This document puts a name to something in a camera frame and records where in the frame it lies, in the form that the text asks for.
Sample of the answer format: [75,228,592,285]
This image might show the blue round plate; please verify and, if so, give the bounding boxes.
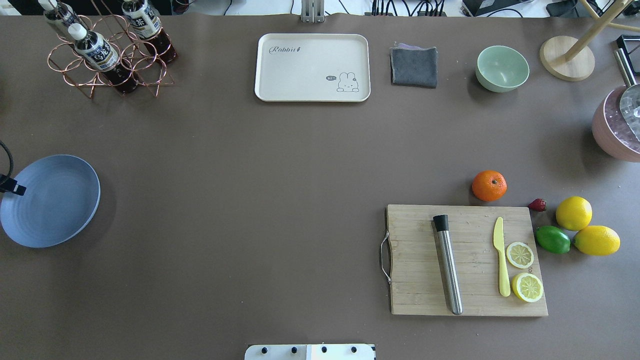
[1,154,101,248]

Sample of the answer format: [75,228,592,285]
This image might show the orange fruit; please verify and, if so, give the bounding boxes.
[471,170,508,202]

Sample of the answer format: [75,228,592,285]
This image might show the front tea bottle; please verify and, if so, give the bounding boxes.
[68,23,138,94]

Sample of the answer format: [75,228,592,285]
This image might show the tea bottle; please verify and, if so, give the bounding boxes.
[121,0,178,64]
[68,23,138,94]
[38,0,86,39]

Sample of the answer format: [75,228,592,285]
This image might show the back left tea bottle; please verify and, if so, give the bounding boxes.
[38,0,86,39]

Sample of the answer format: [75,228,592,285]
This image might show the back right tea bottle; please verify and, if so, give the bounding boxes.
[121,0,178,64]

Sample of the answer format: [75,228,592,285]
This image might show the cream rabbit tray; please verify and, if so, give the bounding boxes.
[254,33,371,103]

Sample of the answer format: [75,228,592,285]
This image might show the grey folded cloth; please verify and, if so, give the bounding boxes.
[390,43,439,89]

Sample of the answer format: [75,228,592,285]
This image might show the wooden cutting board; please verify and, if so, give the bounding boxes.
[386,204,548,317]

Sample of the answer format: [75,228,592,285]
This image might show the steel muddler black tip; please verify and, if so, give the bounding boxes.
[433,214,464,316]

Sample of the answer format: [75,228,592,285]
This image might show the green bowl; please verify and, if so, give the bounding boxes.
[475,45,530,93]

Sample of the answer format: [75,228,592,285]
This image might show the yellow plastic knife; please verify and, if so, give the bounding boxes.
[493,216,511,297]

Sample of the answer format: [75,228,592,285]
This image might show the upper lemon slice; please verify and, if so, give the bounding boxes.
[505,241,535,269]

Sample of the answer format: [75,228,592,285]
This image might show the red strawberry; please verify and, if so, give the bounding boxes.
[527,198,547,212]

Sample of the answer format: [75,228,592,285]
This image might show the green lime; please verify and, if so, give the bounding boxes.
[535,225,571,255]

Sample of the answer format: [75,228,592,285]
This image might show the upper whole lemon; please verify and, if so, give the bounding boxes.
[555,196,593,231]

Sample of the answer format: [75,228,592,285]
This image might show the whole lemon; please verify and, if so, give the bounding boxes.
[555,196,593,231]
[574,225,621,256]

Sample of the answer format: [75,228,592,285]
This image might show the wooden stand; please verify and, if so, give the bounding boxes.
[539,0,640,82]

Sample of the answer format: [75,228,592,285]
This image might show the lower whole lemon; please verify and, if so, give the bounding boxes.
[574,225,621,256]

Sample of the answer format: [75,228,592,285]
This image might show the pink ice bowl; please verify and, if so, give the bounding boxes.
[591,85,640,163]

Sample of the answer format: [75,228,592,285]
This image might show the copper wire bottle rack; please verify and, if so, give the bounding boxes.
[39,0,178,99]

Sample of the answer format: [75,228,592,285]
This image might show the aluminium frame post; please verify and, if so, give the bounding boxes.
[301,0,325,23]

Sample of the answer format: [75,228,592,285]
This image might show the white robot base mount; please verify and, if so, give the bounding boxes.
[244,343,377,360]

